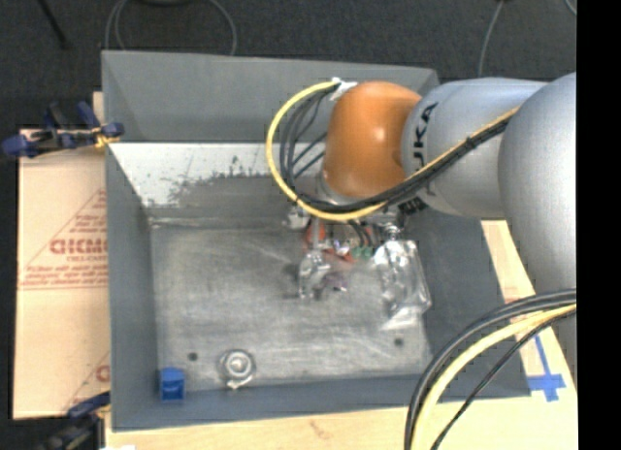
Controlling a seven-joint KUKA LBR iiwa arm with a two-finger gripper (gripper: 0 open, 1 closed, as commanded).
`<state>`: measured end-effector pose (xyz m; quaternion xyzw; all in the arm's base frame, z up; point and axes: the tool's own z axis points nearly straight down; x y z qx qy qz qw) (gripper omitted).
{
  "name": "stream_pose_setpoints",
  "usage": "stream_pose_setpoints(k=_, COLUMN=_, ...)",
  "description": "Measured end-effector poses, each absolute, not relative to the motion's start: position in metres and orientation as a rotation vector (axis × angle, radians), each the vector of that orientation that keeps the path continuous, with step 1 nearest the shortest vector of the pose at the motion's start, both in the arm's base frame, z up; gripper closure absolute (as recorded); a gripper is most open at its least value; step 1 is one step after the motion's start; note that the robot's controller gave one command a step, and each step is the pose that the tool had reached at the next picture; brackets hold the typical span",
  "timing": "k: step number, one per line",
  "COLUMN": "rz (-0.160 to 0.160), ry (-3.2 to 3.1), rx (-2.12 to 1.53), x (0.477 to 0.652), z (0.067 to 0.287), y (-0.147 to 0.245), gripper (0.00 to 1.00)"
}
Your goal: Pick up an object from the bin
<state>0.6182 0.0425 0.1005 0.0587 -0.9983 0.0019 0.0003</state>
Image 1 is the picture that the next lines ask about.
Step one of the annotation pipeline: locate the small blue cube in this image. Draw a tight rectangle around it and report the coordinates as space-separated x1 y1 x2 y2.
156 366 187 402

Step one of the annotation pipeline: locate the brown cardboard board red print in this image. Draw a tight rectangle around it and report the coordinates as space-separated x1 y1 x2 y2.
11 126 114 421

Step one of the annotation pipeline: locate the clear round glass thing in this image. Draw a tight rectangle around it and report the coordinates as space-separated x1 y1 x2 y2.
217 347 258 391

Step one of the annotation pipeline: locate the small purple thing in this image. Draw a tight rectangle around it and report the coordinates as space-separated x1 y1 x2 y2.
323 269 351 294

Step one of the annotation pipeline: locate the grey metal bin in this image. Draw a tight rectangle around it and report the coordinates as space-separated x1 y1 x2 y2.
100 49 533 433

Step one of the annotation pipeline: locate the clear plastic bottle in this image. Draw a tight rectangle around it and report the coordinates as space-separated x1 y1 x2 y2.
370 238 434 334

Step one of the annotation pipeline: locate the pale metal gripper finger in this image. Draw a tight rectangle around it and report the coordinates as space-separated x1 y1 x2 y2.
312 261 333 301
297 254 315 302

